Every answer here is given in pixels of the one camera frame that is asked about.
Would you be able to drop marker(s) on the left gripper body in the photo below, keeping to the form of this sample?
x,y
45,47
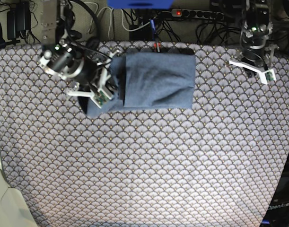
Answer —
x,y
253,55

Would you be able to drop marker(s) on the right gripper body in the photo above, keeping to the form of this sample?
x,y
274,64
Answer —
x,y
70,62

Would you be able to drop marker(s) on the blue T-shirt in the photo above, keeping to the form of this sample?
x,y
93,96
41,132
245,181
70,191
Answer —
x,y
149,80

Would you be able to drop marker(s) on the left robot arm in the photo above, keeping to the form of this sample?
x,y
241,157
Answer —
x,y
256,29

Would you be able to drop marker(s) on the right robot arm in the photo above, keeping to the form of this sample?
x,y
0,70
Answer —
x,y
58,20

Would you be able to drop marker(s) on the black power strip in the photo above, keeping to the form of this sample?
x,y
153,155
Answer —
x,y
197,14

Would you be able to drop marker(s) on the red black table clamp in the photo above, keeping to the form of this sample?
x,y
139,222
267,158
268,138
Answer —
x,y
157,47

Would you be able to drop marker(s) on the black power adapter box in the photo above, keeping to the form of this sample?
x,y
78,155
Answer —
x,y
18,21

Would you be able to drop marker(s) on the blue box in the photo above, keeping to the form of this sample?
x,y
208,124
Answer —
x,y
140,4

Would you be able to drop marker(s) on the fan patterned tablecloth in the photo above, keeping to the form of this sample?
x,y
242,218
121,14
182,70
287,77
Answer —
x,y
217,164

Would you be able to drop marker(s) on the black OpenArm box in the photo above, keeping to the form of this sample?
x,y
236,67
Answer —
x,y
277,214

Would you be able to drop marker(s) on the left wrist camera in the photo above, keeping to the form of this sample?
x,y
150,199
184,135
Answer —
x,y
267,76

